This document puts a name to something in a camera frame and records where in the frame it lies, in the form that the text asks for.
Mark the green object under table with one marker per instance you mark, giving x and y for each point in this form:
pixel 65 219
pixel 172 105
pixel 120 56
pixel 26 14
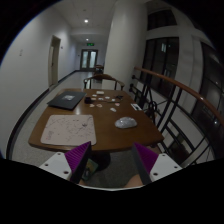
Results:
pixel 90 169

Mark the double glass door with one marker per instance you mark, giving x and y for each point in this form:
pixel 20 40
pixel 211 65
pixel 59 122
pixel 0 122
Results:
pixel 88 59

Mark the wooden handrail with black railing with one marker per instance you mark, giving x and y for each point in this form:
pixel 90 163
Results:
pixel 192 127

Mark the beige side door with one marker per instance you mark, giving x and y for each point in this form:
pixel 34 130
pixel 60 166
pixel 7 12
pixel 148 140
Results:
pixel 53 61

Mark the black closed laptop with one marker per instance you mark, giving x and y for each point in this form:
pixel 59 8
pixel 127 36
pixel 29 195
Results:
pixel 67 100

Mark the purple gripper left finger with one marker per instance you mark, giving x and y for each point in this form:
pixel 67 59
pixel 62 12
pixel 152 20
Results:
pixel 69 165

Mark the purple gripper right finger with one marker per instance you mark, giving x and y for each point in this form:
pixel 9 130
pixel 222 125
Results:
pixel 152 166

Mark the white card on table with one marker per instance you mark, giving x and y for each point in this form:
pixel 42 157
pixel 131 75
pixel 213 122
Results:
pixel 136 107

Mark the small black box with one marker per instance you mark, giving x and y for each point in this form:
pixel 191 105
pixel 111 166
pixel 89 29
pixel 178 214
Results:
pixel 88 100

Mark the white round column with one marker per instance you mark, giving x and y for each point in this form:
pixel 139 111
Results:
pixel 126 42

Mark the wooden table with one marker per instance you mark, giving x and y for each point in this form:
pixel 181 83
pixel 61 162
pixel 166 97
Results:
pixel 109 138

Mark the green exit sign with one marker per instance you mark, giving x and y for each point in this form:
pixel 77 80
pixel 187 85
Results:
pixel 90 43

